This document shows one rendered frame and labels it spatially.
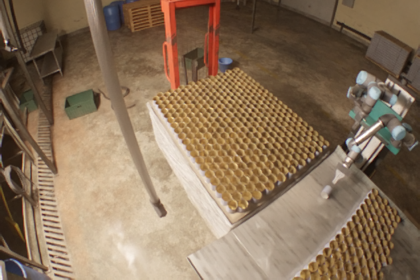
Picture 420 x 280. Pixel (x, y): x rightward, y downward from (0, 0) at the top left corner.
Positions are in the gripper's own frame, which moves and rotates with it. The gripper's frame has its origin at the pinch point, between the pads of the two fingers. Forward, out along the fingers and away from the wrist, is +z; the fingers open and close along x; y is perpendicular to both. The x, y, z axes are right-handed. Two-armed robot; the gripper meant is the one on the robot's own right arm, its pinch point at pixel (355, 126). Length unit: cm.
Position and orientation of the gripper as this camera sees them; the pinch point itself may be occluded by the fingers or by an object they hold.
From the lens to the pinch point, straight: 157.1
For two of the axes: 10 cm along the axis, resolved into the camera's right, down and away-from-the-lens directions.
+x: 8.9, -3.0, 3.3
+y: 4.5, 6.5, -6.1
